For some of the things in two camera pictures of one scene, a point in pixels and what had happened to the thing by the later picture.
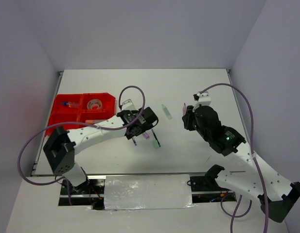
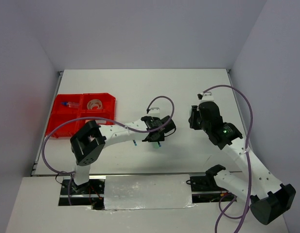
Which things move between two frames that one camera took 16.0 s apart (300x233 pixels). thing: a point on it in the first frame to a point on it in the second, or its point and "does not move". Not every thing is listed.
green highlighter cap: (156, 144) does not move
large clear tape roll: (94, 102) does not move
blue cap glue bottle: (70, 104) does not move
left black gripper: (146, 128) to (161, 139)
